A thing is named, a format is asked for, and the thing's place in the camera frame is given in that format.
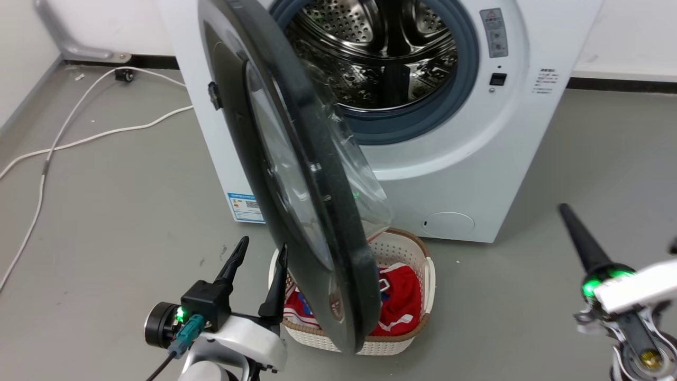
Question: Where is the right gripper white green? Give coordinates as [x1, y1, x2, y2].
[559, 204, 677, 314]

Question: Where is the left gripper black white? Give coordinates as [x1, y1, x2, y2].
[181, 236, 289, 372]

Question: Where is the dark grey round washer door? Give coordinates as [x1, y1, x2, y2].
[197, 0, 395, 355]

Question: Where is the white front-load washing machine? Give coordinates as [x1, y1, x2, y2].
[156, 0, 603, 244]

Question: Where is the blue-grey rubber door gasket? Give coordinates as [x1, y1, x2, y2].
[270, 0, 480, 146]

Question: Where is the blue energy label sticker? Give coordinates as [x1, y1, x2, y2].
[227, 192, 265, 224]

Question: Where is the red and white garment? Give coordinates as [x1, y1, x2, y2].
[285, 264, 422, 337]

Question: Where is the white plastic laundry basket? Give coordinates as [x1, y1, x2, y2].
[268, 228, 437, 356]

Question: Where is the round white filter cover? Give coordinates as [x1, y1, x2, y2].
[422, 212, 475, 239]

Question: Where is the grey warning sticker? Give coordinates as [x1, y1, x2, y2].
[480, 8, 509, 59]

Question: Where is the stainless steel washer drum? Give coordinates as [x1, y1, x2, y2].
[288, 0, 460, 112]

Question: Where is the teal cable connector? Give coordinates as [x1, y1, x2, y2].
[168, 314, 205, 354]

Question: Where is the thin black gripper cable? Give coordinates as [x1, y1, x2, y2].
[145, 351, 178, 381]

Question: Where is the thick white floor cable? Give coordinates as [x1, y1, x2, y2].
[0, 105, 194, 179]

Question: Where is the thin white floor cable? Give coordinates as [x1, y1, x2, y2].
[0, 67, 187, 292]

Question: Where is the grey metal floor bracket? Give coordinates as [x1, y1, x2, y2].
[34, 0, 132, 62]

